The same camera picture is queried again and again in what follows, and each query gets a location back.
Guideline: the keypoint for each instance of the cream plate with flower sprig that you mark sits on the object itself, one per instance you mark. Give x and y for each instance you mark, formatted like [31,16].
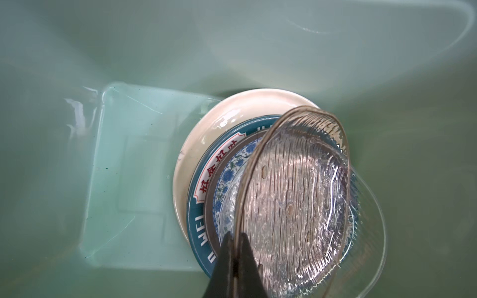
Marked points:
[224,116]

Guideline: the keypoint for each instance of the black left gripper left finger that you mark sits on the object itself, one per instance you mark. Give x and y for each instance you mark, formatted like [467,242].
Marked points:
[221,284]

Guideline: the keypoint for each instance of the small blue patterned plate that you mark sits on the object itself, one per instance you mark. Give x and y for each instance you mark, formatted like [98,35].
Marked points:
[223,178]

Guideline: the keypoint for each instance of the mint green plastic bin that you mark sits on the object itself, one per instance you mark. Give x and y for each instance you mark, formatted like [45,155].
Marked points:
[98,97]

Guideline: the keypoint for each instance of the amber glass square plate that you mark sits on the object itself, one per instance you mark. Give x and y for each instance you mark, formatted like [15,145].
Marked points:
[294,202]

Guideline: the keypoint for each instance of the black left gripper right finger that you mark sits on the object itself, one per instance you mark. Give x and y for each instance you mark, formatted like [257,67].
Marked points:
[249,284]

